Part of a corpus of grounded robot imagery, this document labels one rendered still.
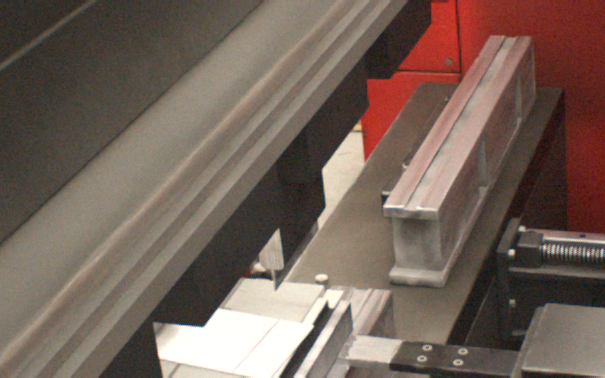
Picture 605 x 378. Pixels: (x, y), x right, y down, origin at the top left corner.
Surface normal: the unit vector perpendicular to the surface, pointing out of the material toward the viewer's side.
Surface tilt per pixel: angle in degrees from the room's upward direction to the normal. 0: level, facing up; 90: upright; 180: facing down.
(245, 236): 90
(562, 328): 0
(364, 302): 0
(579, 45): 90
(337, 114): 90
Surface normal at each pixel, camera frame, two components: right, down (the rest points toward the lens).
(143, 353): 0.94, 0.06
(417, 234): -0.34, 0.45
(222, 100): -0.11, -0.89
